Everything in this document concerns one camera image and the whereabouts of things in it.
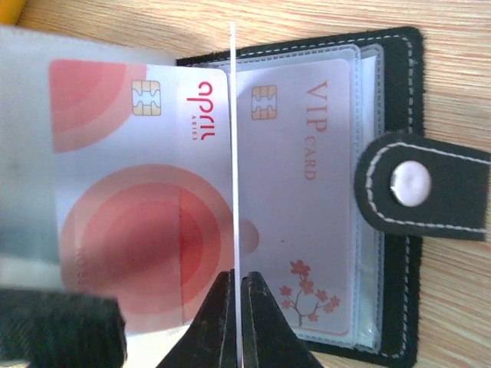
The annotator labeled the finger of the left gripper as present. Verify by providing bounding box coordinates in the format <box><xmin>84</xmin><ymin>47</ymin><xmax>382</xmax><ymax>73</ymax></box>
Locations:
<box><xmin>1</xmin><ymin>288</ymin><xmax>127</xmax><ymax>367</ymax></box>

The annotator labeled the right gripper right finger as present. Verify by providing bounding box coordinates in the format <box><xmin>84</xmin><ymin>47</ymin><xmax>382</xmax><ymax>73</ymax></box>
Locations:
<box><xmin>241</xmin><ymin>271</ymin><xmax>321</xmax><ymax>368</ymax></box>

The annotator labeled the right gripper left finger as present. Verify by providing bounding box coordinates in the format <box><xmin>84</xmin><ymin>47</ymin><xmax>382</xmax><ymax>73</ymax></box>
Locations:
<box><xmin>157</xmin><ymin>270</ymin><xmax>237</xmax><ymax>368</ymax></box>

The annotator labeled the black leather card holder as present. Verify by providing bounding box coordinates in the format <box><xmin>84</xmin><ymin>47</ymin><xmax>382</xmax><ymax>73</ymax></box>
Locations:
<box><xmin>0</xmin><ymin>25</ymin><xmax>491</xmax><ymax>367</ymax></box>

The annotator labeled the white pink credit card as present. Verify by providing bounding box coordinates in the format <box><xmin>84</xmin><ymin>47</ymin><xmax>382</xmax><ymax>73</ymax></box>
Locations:
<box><xmin>237</xmin><ymin>59</ymin><xmax>355</xmax><ymax>341</ymax></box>
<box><xmin>229</xmin><ymin>22</ymin><xmax>243</xmax><ymax>367</ymax></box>

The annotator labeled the yellow bin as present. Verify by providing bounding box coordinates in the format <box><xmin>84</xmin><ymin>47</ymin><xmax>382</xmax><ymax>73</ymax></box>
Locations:
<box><xmin>0</xmin><ymin>0</ymin><xmax>27</xmax><ymax>25</ymax></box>

